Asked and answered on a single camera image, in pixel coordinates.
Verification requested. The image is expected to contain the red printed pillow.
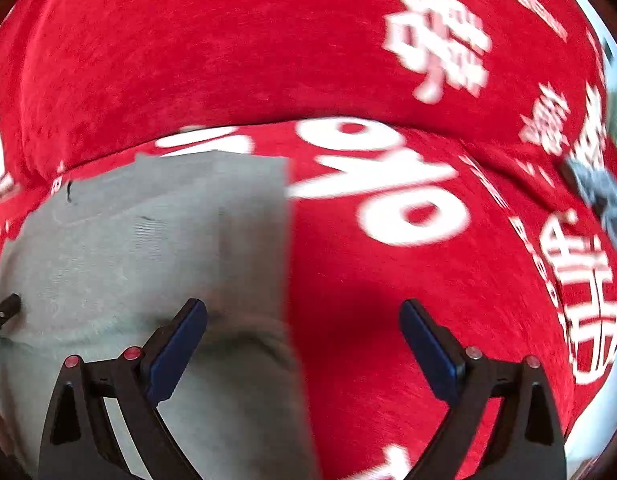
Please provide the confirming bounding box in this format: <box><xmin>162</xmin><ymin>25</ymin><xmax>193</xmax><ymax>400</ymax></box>
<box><xmin>0</xmin><ymin>0</ymin><xmax>607</xmax><ymax>192</ymax></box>

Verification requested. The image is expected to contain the red printed bed blanket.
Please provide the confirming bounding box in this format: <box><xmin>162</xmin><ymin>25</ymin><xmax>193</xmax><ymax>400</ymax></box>
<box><xmin>0</xmin><ymin>117</ymin><xmax>617</xmax><ymax>479</ymax></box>

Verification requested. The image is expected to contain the grey crumpled cloth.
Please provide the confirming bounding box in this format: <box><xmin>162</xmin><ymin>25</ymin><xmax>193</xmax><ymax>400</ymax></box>
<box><xmin>562</xmin><ymin>157</ymin><xmax>617</xmax><ymax>250</ymax></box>

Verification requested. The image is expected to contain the grey knit sweater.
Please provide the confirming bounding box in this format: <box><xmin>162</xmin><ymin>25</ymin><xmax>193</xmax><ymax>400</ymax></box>
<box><xmin>0</xmin><ymin>152</ymin><xmax>317</xmax><ymax>479</ymax></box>

